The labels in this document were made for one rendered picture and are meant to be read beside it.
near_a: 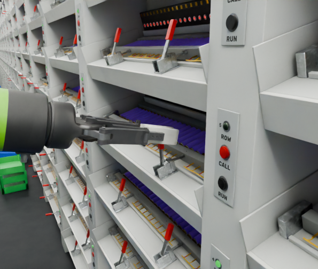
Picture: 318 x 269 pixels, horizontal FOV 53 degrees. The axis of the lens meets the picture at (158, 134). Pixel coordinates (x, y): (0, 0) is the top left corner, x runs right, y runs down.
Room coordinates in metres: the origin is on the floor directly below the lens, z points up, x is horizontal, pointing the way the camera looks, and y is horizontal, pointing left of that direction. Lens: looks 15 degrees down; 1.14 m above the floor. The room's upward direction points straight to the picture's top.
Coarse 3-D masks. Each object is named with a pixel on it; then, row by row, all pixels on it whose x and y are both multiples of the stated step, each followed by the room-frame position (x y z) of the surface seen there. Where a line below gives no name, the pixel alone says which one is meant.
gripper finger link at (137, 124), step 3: (84, 114) 0.53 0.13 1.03; (81, 117) 0.52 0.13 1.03; (84, 117) 0.52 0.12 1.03; (96, 117) 0.53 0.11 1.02; (99, 117) 0.54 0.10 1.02; (102, 117) 0.54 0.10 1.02; (105, 120) 0.54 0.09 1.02; (138, 120) 0.58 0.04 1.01; (114, 123) 0.55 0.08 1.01; (117, 123) 0.55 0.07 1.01; (120, 123) 0.55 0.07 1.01; (123, 123) 0.55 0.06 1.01; (126, 123) 0.56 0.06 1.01; (129, 123) 0.57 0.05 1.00; (132, 123) 0.57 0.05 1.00; (135, 123) 0.58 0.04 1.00; (138, 123) 0.57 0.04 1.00; (135, 126) 0.57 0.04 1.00; (138, 126) 0.57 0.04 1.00
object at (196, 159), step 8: (152, 144) 0.73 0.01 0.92; (176, 144) 0.65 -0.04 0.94; (168, 152) 0.66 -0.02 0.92; (176, 152) 0.63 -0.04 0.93; (184, 152) 0.60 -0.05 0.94; (192, 152) 0.59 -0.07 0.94; (184, 160) 0.61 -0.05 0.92; (192, 160) 0.58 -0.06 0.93; (200, 160) 0.55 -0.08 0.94; (200, 168) 0.56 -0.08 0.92; (200, 176) 0.53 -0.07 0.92
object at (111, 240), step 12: (96, 228) 0.96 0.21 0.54; (108, 228) 0.98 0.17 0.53; (96, 240) 0.96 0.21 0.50; (108, 240) 0.96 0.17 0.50; (120, 240) 0.94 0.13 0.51; (108, 252) 0.90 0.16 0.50; (120, 252) 0.88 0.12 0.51; (132, 252) 0.87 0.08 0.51; (120, 264) 0.81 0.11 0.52; (132, 264) 0.81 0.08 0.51; (144, 264) 0.78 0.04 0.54
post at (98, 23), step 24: (120, 0) 1.02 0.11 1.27; (144, 0) 1.06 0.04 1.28; (96, 24) 0.98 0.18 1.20; (120, 24) 1.02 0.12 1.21; (96, 96) 0.98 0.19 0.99; (120, 96) 1.01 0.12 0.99; (144, 96) 1.05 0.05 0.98; (96, 144) 0.97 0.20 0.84; (96, 168) 0.97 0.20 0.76; (96, 216) 0.97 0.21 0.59; (96, 264) 0.99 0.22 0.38
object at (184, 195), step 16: (96, 112) 0.97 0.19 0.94; (112, 112) 0.98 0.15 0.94; (192, 112) 0.76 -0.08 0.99; (112, 144) 0.80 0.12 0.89; (128, 160) 0.69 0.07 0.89; (144, 160) 0.66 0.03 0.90; (176, 160) 0.63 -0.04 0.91; (144, 176) 0.62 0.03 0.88; (176, 176) 0.56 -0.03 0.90; (160, 192) 0.56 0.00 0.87; (176, 192) 0.51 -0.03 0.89; (192, 192) 0.50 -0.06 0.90; (176, 208) 0.51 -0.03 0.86; (192, 208) 0.46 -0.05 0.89; (192, 224) 0.47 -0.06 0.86
